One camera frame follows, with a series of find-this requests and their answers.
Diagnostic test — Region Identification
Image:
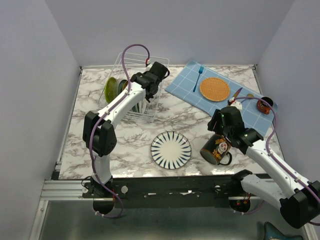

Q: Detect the white wire dish rack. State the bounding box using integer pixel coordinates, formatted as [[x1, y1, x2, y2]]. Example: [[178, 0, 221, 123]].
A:
[[97, 52, 170, 123]]

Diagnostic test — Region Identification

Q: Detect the black skull pattern mug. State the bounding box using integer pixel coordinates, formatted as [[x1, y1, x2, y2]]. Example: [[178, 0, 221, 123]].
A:
[[200, 134, 233, 166]]

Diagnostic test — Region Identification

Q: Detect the white watermelon round plate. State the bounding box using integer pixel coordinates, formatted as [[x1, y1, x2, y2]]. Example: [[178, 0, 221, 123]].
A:
[[139, 99, 147, 114]]

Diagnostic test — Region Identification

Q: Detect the blue floral ceramic plate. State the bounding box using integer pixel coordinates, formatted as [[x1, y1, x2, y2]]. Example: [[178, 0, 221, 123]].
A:
[[117, 79, 128, 94]]

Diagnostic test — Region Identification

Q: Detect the lime green round plate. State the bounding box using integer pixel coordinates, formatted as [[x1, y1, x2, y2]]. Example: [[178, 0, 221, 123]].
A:
[[104, 77, 118, 104]]

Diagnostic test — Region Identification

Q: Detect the blue striped white plate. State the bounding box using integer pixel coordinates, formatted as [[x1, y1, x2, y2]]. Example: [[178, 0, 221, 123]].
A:
[[150, 130, 192, 170]]

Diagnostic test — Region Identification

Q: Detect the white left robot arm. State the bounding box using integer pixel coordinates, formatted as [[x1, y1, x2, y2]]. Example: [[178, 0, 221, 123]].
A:
[[82, 61, 170, 198]]

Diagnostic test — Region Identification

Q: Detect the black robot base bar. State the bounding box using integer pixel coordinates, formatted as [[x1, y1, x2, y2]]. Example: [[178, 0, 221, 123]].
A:
[[82, 175, 257, 209]]

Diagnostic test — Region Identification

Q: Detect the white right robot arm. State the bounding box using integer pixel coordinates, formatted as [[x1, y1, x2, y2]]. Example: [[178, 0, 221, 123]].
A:
[[207, 106, 320, 229]]

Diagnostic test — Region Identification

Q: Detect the iridescent rainbow knife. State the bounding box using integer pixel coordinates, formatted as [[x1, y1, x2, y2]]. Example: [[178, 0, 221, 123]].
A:
[[233, 87, 243, 98]]

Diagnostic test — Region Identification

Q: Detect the iridescent rainbow spoon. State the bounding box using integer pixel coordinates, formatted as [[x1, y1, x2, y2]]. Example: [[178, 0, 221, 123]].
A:
[[241, 93, 254, 103]]

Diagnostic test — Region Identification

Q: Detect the round woven wicker plate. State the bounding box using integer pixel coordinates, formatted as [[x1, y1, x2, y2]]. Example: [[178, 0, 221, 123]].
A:
[[199, 77, 230, 102]]

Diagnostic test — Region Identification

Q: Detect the small brown clay cup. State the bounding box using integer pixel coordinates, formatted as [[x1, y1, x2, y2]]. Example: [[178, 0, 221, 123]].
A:
[[256, 96, 274, 115]]

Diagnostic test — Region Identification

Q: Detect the blue checked cloth mat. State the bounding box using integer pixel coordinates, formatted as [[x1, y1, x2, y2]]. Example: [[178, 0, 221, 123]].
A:
[[164, 59, 278, 137]]

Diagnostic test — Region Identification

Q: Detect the blue metal fork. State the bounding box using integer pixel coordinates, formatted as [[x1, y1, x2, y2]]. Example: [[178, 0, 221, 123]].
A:
[[192, 65, 204, 92]]

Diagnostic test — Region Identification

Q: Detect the dark teal star object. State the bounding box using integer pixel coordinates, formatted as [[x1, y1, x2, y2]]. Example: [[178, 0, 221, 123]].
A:
[[263, 222, 303, 240]]

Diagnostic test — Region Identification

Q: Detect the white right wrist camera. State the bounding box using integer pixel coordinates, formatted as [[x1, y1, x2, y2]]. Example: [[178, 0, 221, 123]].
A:
[[228, 98, 243, 111]]

